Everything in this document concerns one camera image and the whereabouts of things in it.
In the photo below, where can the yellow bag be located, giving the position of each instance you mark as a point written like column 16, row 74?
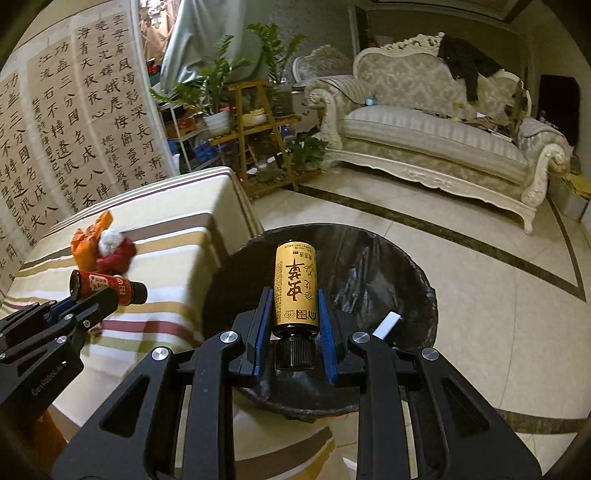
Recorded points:
column 578, row 183

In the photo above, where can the ornate cream sofa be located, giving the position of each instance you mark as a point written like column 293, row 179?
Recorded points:
column 415, row 134

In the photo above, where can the small leafy plant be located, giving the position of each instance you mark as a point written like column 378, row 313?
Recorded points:
column 307, row 152

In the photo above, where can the grey curtain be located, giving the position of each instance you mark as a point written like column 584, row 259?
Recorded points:
column 207, row 27

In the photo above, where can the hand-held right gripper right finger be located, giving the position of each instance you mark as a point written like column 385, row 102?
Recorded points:
column 325, row 332

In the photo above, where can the tall potted plant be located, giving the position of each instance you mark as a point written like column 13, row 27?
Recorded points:
column 277, row 55

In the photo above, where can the yellow label bottle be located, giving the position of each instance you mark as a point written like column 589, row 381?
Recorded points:
column 295, row 295

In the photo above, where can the white tube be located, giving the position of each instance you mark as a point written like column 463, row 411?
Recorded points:
column 387, row 326

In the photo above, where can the red label bottle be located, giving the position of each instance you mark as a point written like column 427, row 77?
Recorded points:
column 106, row 284

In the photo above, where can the striped tablecloth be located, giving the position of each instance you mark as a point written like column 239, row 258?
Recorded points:
column 152, row 230

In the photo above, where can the black jacket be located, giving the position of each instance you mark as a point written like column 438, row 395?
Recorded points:
column 466, row 60

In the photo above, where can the potted plant in white pot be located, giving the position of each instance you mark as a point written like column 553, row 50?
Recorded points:
column 217, row 123

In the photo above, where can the white metal shelf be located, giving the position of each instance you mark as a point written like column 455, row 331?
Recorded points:
column 184, row 138

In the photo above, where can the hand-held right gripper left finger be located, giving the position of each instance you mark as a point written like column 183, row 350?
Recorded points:
column 263, row 325

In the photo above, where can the white cotton wad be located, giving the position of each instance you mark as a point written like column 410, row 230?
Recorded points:
column 110, row 241

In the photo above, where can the orange plastic bag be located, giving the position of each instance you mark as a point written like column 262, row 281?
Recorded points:
column 85, row 249

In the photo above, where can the red wrapper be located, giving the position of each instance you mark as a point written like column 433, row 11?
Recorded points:
column 120, row 258

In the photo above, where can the calligraphy paper sheet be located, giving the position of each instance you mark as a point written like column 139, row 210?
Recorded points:
column 120, row 101
column 64, row 129
column 23, row 184

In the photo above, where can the ornate cream armchair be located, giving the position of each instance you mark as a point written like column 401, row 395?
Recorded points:
column 323, row 60

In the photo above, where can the wooden plant stand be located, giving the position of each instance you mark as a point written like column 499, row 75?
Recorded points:
column 226, row 139

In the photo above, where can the trash bin with black bag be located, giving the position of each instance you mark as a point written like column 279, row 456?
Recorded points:
column 369, row 277

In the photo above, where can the yellow bowl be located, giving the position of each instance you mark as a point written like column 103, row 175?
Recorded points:
column 255, row 117

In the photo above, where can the brown paper clutter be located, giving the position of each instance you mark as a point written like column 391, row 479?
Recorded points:
column 489, row 124

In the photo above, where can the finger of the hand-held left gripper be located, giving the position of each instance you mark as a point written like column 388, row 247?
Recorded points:
column 90, row 311
column 41, row 314

